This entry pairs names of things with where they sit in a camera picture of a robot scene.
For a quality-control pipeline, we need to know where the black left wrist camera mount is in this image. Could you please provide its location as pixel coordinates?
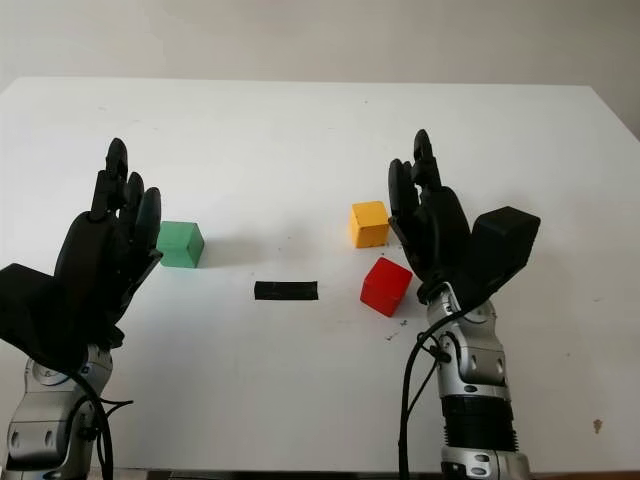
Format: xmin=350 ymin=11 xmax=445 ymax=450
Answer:
xmin=0 ymin=263 xmax=97 ymax=372

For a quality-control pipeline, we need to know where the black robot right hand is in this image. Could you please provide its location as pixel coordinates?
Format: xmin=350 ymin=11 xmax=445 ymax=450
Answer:
xmin=387 ymin=129 xmax=476 ymax=306

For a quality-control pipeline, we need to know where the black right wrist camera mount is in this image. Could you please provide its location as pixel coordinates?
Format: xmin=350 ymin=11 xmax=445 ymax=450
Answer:
xmin=452 ymin=205 xmax=542 ymax=315

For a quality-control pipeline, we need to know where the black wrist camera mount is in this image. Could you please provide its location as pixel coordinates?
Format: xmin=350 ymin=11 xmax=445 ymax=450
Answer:
xmin=452 ymin=205 xmax=542 ymax=315
xmin=0 ymin=263 xmax=97 ymax=372

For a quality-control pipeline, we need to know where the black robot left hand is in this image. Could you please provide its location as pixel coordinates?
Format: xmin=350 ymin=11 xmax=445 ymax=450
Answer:
xmin=52 ymin=138 xmax=165 ymax=349

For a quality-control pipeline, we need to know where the green wooden block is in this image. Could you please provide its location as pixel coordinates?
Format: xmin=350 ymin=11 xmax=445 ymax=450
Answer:
xmin=155 ymin=221 xmax=206 ymax=270

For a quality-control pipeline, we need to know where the yellow wooden block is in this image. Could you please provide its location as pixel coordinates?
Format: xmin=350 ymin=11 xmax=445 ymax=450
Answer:
xmin=348 ymin=200 xmax=391 ymax=249

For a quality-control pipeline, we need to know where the black tape strip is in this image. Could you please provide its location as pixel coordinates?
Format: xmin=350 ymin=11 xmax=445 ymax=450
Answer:
xmin=253 ymin=280 xmax=319 ymax=302

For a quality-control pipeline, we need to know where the red wooden block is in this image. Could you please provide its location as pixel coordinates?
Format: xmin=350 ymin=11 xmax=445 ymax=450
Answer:
xmin=359 ymin=257 xmax=414 ymax=317

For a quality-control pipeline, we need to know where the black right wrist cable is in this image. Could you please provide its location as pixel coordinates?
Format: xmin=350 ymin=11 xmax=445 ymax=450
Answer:
xmin=397 ymin=309 xmax=462 ymax=474

